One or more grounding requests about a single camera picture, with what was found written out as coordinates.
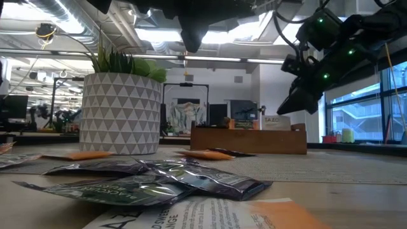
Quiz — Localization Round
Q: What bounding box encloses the yellow cable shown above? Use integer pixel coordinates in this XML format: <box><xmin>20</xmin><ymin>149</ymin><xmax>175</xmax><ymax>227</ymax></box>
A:
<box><xmin>383</xmin><ymin>43</ymin><xmax>407</xmax><ymax>132</ymax></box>

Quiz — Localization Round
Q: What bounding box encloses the dark purple tea packet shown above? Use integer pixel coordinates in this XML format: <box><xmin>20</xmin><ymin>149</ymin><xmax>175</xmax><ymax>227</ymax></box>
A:
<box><xmin>209</xmin><ymin>147</ymin><xmax>257</xmax><ymax>158</ymax></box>
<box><xmin>13</xmin><ymin>174</ymin><xmax>195</xmax><ymax>206</ymax></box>
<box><xmin>43</xmin><ymin>160</ymin><xmax>150</xmax><ymax>176</ymax></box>
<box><xmin>197</xmin><ymin>121</ymin><xmax>230</xmax><ymax>129</ymax></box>
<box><xmin>136</xmin><ymin>158</ymin><xmax>273</xmax><ymax>202</ymax></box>

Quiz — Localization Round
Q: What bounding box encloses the white and orange tea packet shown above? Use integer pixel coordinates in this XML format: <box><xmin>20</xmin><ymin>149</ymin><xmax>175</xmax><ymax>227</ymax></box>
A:
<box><xmin>176</xmin><ymin>149</ymin><xmax>236</xmax><ymax>161</ymax></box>
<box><xmin>43</xmin><ymin>150</ymin><xmax>114</xmax><ymax>161</ymax></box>
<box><xmin>261</xmin><ymin>114</ymin><xmax>292</xmax><ymax>131</ymax></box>
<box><xmin>81</xmin><ymin>197</ymin><xmax>333</xmax><ymax>229</ymax></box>

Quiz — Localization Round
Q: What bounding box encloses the black background camera stand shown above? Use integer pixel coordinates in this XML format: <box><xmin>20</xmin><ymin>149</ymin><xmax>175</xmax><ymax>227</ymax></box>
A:
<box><xmin>162</xmin><ymin>81</ymin><xmax>211</xmax><ymax>128</ymax></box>

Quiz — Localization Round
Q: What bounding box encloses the green plant in patterned pot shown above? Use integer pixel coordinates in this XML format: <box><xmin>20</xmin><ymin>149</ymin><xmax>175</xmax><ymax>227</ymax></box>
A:
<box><xmin>55</xmin><ymin>28</ymin><xmax>168</xmax><ymax>156</ymax></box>

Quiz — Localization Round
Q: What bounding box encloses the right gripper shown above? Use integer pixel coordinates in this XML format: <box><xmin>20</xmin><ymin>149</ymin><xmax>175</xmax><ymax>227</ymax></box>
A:
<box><xmin>276</xmin><ymin>18</ymin><xmax>383</xmax><ymax>115</ymax></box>

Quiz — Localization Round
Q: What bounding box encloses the ceiling cable reel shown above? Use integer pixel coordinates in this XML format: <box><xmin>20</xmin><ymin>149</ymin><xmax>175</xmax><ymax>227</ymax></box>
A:
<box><xmin>34</xmin><ymin>22</ymin><xmax>58</xmax><ymax>41</ymax></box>

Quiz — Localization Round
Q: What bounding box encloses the black background monitor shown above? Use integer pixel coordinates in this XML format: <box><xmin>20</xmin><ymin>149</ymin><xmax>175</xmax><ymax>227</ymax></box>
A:
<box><xmin>0</xmin><ymin>94</ymin><xmax>29</xmax><ymax>121</ymax></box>

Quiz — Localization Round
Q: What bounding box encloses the wooden three-compartment box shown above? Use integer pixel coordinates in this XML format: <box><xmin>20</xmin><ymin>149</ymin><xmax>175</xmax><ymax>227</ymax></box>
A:
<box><xmin>190</xmin><ymin>123</ymin><xmax>308</xmax><ymax>156</ymax></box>

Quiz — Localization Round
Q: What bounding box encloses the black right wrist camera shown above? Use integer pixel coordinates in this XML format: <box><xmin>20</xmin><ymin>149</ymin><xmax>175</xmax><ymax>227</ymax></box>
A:
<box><xmin>297</xmin><ymin>8</ymin><xmax>343</xmax><ymax>51</ymax></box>

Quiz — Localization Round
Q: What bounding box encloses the grey woven placemat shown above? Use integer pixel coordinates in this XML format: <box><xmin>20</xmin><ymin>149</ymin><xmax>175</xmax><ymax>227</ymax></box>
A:
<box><xmin>0</xmin><ymin>144</ymin><xmax>407</xmax><ymax>186</ymax></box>

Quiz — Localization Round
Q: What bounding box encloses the yellow-green container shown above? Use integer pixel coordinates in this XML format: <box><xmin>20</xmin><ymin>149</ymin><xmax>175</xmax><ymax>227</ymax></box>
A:
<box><xmin>341</xmin><ymin>128</ymin><xmax>355</xmax><ymax>144</ymax></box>

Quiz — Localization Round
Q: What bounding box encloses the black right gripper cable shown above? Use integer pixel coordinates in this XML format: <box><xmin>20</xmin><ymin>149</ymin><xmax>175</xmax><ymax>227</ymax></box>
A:
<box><xmin>272</xmin><ymin>0</ymin><xmax>331</xmax><ymax>61</ymax></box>

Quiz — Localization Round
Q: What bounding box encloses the black background stand frame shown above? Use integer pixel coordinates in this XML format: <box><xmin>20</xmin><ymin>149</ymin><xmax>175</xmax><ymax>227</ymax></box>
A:
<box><xmin>50</xmin><ymin>76</ymin><xmax>84</xmax><ymax>128</ymax></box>

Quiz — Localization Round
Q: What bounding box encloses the black background screen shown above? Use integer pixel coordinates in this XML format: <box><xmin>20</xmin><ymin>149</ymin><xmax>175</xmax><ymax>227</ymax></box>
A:
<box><xmin>208</xmin><ymin>104</ymin><xmax>228</xmax><ymax>127</ymax></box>

